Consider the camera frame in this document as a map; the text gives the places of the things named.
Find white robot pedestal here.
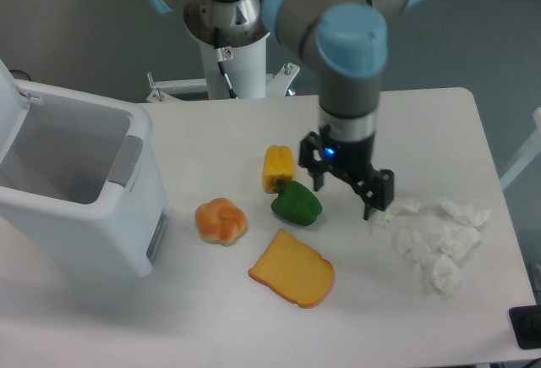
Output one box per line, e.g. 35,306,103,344
198,33,270,89

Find white pedestal base frame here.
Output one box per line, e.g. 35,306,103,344
146,62,301,103

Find white trash can lid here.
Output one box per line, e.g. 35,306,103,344
0,62,30,159

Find round knotted bread roll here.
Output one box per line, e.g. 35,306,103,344
194,198,248,246

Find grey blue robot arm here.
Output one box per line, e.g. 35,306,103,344
151,0,423,214

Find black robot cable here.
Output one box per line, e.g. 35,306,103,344
212,27,240,100

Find crumpled white tissue top right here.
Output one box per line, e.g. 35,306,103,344
436,197,492,228

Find yellow bell pepper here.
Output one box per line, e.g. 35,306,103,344
262,145,295,193

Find crumpled white tissue middle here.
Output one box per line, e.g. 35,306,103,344
438,224,480,261

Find green bell pepper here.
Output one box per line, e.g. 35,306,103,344
270,181,322,226

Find white frame at right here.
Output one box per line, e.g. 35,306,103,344
500,107,540,190

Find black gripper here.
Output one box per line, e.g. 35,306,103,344
298,125,395,220

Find black device at edge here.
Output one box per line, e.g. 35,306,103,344
508,305,540,349

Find white trash can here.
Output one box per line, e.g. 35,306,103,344
1,81,170,277

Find square toast bread slice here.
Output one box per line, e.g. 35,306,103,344
248,228,335,308

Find crumpled white tissue bottom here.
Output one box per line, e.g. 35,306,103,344
430,254,462,299

